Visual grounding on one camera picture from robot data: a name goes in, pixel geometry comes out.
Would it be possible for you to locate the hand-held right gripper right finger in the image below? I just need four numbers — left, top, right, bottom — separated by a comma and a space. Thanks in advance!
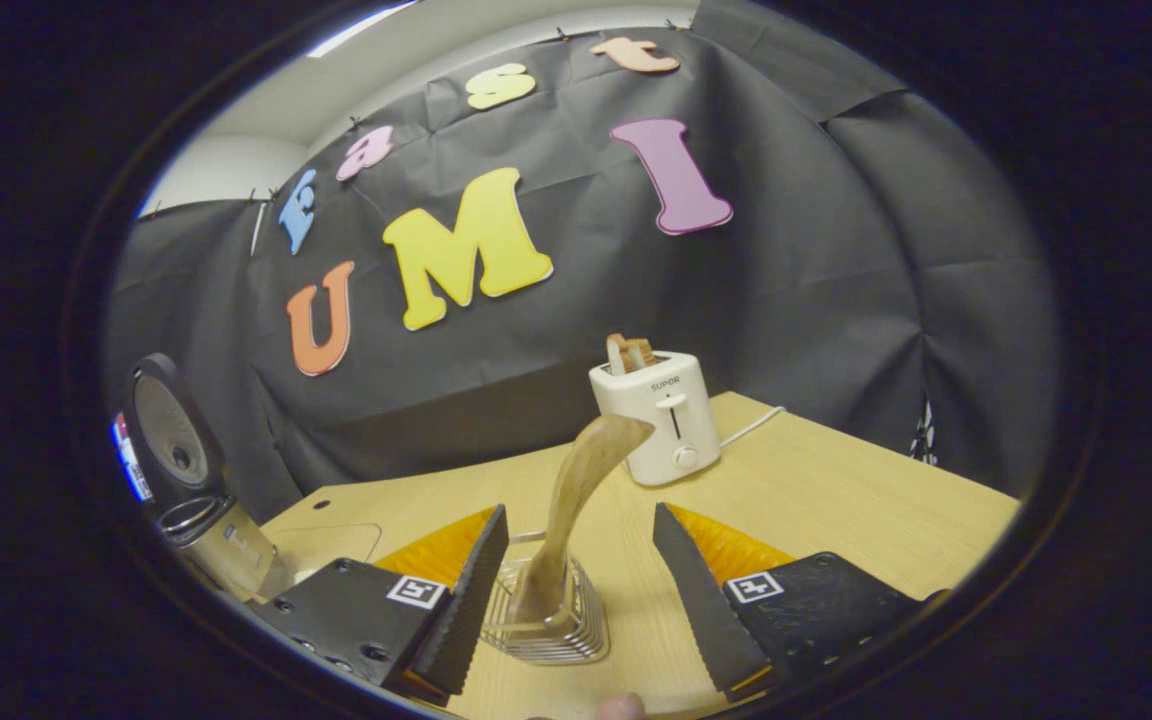
652, 502, 927, 701

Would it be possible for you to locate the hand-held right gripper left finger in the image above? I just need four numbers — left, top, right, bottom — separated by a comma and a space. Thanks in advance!
251, 503, 510, 706

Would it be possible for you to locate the wire chopstick holder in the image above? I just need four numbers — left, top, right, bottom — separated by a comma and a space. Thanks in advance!
481, 530, 612, 665

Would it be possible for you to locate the wooden spoon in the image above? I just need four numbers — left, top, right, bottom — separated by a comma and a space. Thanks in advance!
514, 414, 655, 626

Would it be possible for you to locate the black and silver rice cooker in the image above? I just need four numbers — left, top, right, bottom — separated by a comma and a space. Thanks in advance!
124, 352, 289, 603

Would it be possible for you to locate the white toaster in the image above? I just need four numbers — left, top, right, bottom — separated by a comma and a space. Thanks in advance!
589, 350, 722, 488

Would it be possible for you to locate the toasted bread slice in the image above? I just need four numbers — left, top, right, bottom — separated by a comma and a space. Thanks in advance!
606, 333, 657, 376

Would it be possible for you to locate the black backdrop cloth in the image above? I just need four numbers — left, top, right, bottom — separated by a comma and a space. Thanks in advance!
101, 0, 1062, 521

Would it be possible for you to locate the computer monitor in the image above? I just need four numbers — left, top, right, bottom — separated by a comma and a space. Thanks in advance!
112, 412, 153, 503

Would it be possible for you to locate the white toaster cable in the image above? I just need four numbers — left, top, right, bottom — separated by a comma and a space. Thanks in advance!
719, 405, 785, 448

